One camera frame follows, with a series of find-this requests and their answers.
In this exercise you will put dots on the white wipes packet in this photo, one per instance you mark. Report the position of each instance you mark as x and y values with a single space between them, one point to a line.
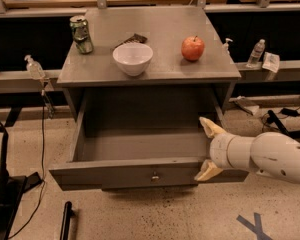
271 62

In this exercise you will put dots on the white ceramic bowl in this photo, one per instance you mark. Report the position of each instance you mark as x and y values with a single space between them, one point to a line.
133 58

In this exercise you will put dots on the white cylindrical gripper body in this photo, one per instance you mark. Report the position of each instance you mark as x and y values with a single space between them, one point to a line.
218 149

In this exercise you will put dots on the blue tape cross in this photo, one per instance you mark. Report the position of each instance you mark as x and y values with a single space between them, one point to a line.
256 226

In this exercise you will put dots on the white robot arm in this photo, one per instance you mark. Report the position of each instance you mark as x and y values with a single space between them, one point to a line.
269 154

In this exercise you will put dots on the black power adapter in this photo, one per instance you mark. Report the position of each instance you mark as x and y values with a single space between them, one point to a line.
289 112

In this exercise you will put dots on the black bar on floor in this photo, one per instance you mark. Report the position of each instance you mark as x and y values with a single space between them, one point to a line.
67 221

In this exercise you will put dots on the grey paper bundle on floor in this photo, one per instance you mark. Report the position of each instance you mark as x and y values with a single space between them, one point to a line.
246 105

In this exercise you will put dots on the clear water bottle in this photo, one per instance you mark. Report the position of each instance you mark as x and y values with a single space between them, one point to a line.
256 53

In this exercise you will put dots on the red apple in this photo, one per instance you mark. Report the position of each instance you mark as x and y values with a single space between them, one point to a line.
192 48

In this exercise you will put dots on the small white pump bottle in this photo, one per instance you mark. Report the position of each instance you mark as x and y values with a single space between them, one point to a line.
226 45

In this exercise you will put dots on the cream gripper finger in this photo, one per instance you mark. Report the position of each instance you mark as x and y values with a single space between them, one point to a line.
208 170
211 129

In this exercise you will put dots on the black stand base left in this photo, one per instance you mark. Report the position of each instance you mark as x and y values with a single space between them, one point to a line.
11 189

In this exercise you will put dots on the dark snack bag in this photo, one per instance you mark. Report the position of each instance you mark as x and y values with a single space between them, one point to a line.
136 38

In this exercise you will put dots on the left clear sanitizer bottle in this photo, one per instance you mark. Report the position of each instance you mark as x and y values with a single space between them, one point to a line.
34 68

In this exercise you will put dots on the green soda can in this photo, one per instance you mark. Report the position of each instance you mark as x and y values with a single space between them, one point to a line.
80 33

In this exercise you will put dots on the grey drawer cabinet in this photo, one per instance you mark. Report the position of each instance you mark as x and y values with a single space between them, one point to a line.
165 28

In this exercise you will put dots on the grey top drawer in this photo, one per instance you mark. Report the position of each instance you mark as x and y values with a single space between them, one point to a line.
121 139

